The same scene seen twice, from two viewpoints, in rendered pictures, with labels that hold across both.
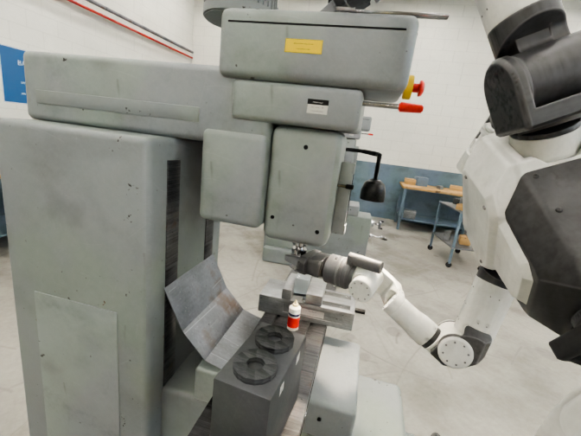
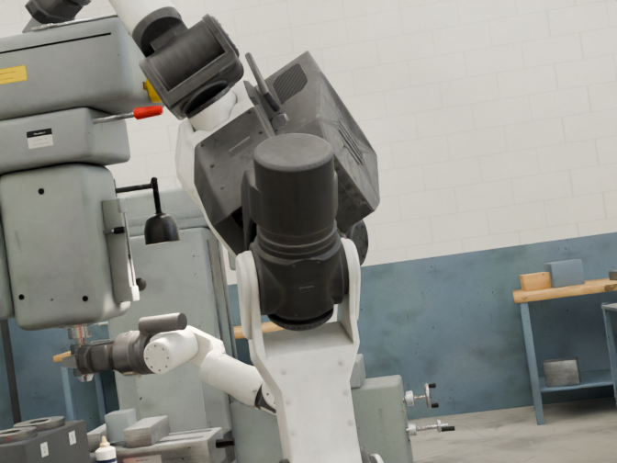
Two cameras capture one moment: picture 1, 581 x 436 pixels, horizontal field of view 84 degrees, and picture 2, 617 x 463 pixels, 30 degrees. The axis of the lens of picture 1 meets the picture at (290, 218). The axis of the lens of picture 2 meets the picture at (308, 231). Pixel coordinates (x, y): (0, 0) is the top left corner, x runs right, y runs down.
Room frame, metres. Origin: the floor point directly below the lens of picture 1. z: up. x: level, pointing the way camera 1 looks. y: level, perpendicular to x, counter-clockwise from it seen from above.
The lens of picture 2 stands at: (-1.42, -0.42, 1.40)
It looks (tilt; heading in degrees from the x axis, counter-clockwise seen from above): 1 degrees up; 357
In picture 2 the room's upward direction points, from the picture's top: 8 degrees counter-clockwise
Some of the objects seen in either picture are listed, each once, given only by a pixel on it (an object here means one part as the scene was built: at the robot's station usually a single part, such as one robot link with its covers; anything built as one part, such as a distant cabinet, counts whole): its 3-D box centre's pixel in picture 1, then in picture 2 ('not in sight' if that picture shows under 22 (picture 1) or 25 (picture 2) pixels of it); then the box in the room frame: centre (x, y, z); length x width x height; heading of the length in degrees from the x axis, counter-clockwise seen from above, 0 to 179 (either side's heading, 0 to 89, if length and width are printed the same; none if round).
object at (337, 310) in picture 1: (308, 298); (138, 448); (1.12, -0.10, 1.01); 0.35 x 0.15 x 0.11; 79
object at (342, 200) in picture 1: (343, 198); (120, 250); (0.94, -0.15, 1.45); 0.04 x 0.04 x 0.21; 78
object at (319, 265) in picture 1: (323, 266); (118, 355); (0.91, -0.12, 1.23); 0.13 x 0.12 x 0.10; 149
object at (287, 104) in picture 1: (303, 109); (34, 147); (0.97, 0.00, 1.68); 0.34 x 0.24 x 0.10; 78
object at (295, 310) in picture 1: (294, 314); (106, 462); (1.00, -0.05, 1.01); 0.04 x 0.04 x 0.11
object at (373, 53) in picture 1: (318, 59); (38, 82); (0.96, -0.02, 1.81); 0.47 x 0.26 x 0.16; 78
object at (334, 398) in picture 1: (284, 368); not in sight; (0.96, -0.04, 0.82); 0.50 x 0.35 x 0.12; 78
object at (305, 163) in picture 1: (306, 183); (65, 245); (0.96, -0.03, 1.47); 0.21 x 0.19 x 0.32; 168
